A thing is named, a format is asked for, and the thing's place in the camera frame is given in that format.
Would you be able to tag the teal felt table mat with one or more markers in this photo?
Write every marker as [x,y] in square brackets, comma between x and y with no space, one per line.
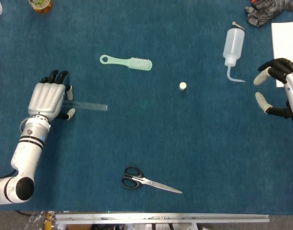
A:
[137,134]

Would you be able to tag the grey knitted work glove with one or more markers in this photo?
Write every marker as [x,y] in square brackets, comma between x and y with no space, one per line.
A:
[263,12]

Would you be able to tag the mint green scrub brush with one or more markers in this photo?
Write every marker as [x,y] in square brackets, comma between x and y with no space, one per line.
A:
[139,64]

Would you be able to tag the translucent plastic wash bottle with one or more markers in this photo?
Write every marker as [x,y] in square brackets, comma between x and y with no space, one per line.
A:
[233,43]

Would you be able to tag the crumpled clear plastic bag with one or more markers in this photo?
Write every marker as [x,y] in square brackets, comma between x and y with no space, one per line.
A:
[36,221]

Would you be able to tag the amber tea bottle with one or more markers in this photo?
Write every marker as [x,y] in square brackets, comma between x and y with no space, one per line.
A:
[41,7]

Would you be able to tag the white booklet with orange edge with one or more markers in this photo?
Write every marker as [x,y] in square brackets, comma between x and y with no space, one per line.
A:
[286,40]

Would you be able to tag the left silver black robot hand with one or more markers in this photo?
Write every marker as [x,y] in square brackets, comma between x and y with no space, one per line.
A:
[47,98]

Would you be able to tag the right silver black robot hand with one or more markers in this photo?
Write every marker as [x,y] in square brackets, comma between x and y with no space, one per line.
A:
[292,79]

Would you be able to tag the white rubber stopper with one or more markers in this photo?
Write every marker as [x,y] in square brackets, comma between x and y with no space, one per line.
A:
[182,85]

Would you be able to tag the small metal bolt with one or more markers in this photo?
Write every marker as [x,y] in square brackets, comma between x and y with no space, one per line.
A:
[235,23]

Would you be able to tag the clear glass test tube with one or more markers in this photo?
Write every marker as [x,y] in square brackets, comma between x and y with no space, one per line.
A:
[89,106]

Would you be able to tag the aluminium profile rail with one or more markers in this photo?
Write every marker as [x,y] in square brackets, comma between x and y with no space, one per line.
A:
[161,219]

